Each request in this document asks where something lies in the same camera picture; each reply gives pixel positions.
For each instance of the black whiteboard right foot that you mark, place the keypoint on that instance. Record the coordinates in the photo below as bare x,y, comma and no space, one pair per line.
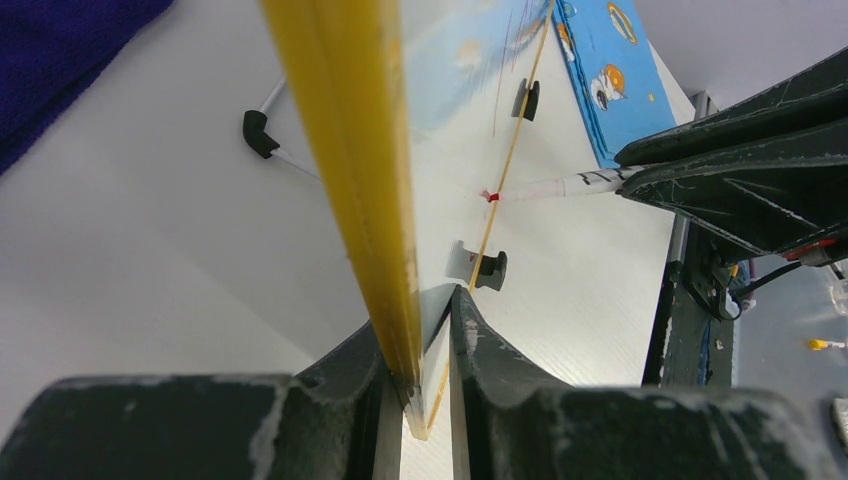
526,100

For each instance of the wire stand with black elbow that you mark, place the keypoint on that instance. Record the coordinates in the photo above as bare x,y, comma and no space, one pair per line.
255,136

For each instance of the red whiteboard marker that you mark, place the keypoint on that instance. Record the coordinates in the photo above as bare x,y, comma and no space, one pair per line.
581,184

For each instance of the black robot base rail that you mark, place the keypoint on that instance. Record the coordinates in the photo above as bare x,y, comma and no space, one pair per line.
690,345

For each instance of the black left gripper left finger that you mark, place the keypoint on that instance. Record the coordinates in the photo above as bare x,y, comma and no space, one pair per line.
340,418

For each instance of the black whiteboard left foot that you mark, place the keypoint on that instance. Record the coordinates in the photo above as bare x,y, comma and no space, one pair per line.
492,272

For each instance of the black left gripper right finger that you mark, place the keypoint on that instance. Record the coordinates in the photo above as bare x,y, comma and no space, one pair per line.
511,419

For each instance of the blue cartoon astronaut cloth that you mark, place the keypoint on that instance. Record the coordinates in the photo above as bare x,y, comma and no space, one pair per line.
613,74

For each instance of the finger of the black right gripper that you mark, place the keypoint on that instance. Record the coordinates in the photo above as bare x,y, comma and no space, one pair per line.
811,98
769,196

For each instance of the yellow framed whiteboard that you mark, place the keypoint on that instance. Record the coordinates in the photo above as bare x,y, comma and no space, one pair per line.
406,106

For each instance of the purple cloth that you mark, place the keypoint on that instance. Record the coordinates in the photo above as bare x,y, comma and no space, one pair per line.
51,52

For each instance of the black whiteboard foot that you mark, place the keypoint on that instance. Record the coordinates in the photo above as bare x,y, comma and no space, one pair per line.
526,100
492,272

